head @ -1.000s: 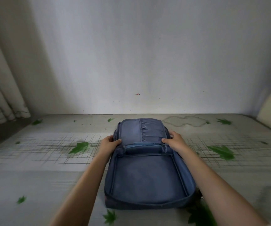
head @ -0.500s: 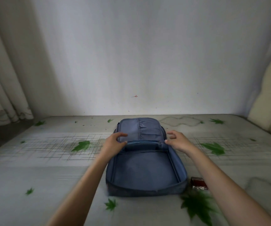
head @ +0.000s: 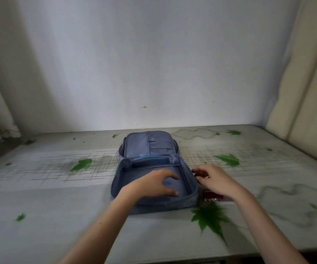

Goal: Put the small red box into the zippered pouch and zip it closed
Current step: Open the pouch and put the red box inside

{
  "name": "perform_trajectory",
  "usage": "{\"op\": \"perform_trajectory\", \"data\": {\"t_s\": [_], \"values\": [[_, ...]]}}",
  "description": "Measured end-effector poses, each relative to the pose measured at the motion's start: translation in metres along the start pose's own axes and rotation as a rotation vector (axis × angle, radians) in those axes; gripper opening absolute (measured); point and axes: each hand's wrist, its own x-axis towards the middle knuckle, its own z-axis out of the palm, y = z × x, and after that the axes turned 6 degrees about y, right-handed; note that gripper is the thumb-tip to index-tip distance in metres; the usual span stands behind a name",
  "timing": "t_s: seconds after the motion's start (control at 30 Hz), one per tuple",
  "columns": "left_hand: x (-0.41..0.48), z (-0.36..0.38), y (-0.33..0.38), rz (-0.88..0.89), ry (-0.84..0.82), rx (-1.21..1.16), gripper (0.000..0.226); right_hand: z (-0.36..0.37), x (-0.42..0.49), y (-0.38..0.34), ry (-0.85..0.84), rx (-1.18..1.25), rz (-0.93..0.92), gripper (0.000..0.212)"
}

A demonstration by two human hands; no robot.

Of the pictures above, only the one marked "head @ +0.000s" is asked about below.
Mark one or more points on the person's right hand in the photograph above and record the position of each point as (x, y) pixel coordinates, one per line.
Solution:
(220, 181)

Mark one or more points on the person's left hand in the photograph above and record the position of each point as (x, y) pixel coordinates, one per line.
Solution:
(147, 185)

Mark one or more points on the person's right thumb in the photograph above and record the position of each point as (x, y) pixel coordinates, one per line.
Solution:
(202, 180)

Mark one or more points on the person's left thumb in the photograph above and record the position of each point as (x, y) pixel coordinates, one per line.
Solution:
(171, 192)

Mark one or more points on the person's left forearm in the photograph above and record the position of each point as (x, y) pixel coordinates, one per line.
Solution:
(98, 230)

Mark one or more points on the person's right forearm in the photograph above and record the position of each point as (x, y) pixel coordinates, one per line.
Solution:
(265, 230)

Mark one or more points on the red snack packet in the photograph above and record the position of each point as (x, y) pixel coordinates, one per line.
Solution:
(212, 195)

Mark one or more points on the blue fabric storage bag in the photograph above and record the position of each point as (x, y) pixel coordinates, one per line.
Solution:
(150, 145)

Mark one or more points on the leaf print tablecloth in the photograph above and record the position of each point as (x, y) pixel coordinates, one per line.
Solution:
(51, 206)

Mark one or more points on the beige curtain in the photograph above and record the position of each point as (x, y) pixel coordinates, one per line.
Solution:
(307, 101)

